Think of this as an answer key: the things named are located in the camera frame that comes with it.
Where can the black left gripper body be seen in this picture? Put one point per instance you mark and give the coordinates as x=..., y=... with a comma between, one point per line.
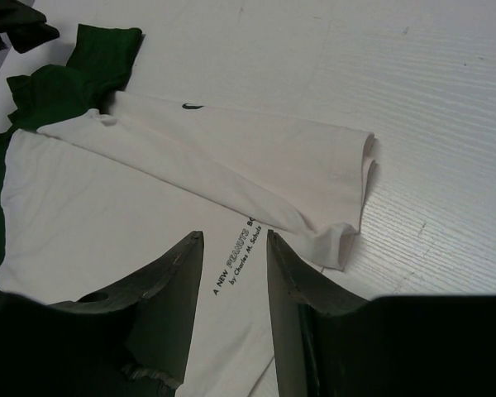
x=25, y=27

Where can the white green-sleeved t-shirt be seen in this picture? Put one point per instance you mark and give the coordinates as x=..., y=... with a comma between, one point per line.
x=96, y=182

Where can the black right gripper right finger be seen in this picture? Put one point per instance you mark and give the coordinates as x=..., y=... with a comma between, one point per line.
x=331, y=342

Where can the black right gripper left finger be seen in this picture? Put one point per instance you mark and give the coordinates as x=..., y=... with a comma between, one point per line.
x=130, y=338

